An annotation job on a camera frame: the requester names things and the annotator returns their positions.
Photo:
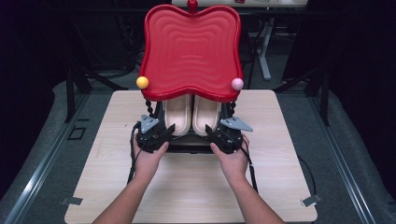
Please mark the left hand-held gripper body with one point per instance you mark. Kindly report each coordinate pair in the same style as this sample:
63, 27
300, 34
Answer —
152, 137

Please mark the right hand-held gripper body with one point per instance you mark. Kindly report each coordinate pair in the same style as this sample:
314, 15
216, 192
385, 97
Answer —
229, 137

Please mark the cream clog shoe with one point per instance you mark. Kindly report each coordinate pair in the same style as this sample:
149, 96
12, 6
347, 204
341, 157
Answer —
176, 115

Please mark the pale pink clog shoe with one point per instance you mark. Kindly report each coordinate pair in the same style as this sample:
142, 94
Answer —
205, 115

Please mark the red and black shoe rack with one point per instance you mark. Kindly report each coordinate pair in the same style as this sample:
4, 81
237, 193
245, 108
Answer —
191, 53

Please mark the person's left hand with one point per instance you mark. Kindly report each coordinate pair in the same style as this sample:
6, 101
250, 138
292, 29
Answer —
149, 161

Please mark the person's right hand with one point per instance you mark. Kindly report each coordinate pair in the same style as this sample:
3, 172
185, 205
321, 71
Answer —
232, 165

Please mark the black metal stand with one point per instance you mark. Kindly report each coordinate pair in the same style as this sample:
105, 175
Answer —
77, 84
320, 90

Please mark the grey table clip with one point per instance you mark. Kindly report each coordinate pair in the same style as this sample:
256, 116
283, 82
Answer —
72, 201
311, 200

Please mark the grey metal floor rail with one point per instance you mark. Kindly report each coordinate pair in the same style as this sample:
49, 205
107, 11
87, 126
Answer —
40, 168
342, 155

